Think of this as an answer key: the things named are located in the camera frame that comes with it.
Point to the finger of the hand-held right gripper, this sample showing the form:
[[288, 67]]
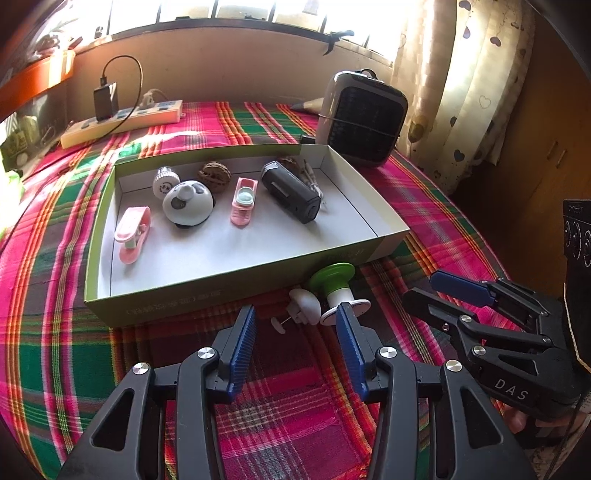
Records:
[[434, 309], [457, 286]]

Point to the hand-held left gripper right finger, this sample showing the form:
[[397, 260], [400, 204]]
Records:
[[350, 350]]

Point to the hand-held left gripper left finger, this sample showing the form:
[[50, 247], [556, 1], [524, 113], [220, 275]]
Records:
[[242, 350]]

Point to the white mushroom-shaped gadget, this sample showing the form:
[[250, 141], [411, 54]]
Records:
[[304, 304]]

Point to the green and white plunger gadget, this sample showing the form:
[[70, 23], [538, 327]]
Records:
[[332, 277]]

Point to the shallow white box green rim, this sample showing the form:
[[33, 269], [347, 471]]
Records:
[[240, 249]]

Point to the white round panda gadget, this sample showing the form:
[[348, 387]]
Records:
[[188, 203]]

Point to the pink plastic clip gadget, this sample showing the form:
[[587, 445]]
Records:
[[131, 233]]

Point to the large brown walnut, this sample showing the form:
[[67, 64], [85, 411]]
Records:
[[214, 174]]

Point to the person's right hand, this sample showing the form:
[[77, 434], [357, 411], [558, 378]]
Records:
[[515, 417]]

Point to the pink gadget with teal part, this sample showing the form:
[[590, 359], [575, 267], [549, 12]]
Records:
[[244, 201]]

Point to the black oblong device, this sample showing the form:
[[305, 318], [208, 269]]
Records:
[[291, 194]]

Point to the wooden cabinet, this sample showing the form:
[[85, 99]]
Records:
[[545, 138]]

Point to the white round ribbed cap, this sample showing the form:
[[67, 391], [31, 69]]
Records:
[[165, 182]]

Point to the plaid pink green tablecloth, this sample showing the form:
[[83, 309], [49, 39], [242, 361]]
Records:
[[55, 369]]

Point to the grey portable heater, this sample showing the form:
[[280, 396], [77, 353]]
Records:
[[362, 120]]

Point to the small brown walnut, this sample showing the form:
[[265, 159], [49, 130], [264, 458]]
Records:
[[287, 163]]

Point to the cream patterned curtain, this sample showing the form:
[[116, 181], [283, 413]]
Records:
[[461, 83]]

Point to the small black item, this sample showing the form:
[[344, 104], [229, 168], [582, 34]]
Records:
[[308, 139]]

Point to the grey cone-shaped item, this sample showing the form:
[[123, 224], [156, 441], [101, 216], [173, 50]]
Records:
[[307, 106]]

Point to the cream power strip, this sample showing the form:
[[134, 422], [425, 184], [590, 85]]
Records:
[[124, 122]]

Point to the black charger block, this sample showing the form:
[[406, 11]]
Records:
[[105, 101]]

